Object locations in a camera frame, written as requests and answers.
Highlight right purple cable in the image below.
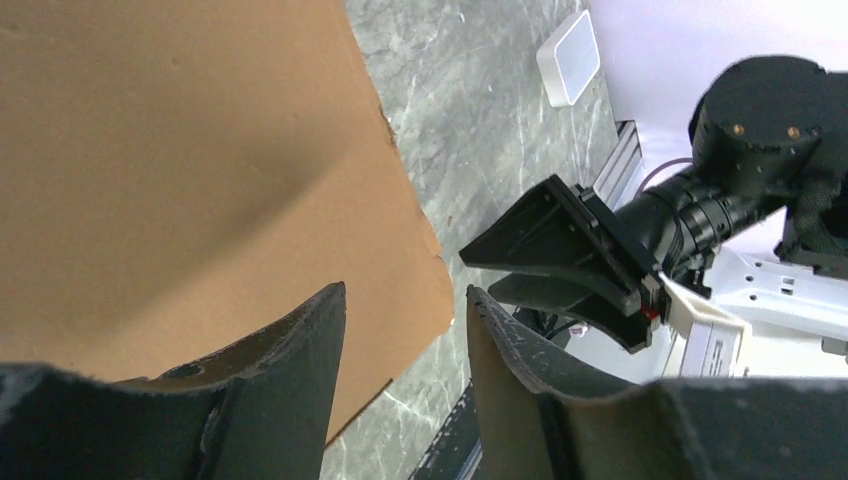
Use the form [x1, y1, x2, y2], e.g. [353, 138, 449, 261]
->
[637, 157, 696, 200]

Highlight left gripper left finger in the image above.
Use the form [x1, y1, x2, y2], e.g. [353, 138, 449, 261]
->
[1, 282, 346, 479]

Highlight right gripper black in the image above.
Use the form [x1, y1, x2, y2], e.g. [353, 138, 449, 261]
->
[459, 169, 742, 353]

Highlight white rectangular tray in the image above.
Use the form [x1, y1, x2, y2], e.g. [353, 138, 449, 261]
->
[536, 10, 600, 108]

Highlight aluminium frame rail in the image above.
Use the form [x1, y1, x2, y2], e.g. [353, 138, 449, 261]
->
[592, 120, 646, 211]

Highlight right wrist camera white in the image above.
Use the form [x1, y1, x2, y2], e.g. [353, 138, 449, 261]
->
[655, 274, 753, 378]

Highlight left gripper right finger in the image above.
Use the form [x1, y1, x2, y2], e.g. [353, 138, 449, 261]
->
[466, 286, 847, 479]

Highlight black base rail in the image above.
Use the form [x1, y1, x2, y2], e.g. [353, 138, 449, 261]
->
[409, 384, 482, 480]

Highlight brown cardboard box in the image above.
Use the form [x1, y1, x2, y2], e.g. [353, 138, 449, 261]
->
[1, 1, 454, 437]

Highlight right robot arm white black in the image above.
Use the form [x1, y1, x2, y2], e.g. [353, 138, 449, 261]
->
[460, 56, 847, 383]

